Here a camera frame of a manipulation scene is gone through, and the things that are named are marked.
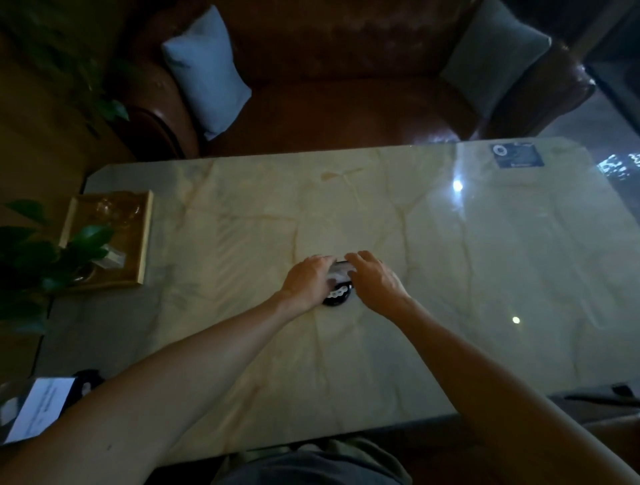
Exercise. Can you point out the person's right hand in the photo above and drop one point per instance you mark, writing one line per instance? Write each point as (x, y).
(376, 282)

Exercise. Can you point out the person's left hand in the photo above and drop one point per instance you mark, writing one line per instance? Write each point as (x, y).
(306, 285)

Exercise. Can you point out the person's left fingers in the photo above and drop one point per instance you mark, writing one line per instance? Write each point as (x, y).
(322, 262)

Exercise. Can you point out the person's right fingers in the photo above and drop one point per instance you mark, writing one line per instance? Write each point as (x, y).
(357, 261)

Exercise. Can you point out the round black and white container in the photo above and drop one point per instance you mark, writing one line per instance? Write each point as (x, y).
(339, 290)

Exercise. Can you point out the person's right forearm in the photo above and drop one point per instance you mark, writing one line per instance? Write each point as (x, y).
(505, 399)

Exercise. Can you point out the person's left forearm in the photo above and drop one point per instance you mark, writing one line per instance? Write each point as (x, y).
(150, 399)

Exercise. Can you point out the brown leather sofa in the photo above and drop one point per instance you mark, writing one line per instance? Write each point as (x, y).
(350, 75)

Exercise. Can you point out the blue sticker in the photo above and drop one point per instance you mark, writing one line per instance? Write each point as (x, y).
(517, 155)

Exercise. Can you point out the person's grey trousers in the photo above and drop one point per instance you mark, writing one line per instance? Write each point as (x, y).
(315, 462)

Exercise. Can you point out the small white box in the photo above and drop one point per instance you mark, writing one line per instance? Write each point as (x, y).
(114, 258)

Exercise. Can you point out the clear glass vessel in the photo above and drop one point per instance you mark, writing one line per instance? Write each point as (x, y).
(117, 207)

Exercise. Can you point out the wooden tray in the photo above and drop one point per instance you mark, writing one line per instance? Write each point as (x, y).
(111, 240)

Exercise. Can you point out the light blue cushion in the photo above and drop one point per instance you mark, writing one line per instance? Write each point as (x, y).
(207, 75)

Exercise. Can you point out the grey cushion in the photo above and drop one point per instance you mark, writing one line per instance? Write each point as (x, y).
(492, 57)

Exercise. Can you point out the small black object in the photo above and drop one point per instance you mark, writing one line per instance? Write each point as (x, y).
(87, 380)

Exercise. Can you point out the green potted plant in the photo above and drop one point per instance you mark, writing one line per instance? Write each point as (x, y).
(40, 260)

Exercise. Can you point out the green leafy plant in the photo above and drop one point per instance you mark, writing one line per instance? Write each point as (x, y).
(75, 65)

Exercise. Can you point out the white paper sheet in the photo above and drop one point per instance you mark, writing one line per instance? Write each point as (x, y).
(40, 408)

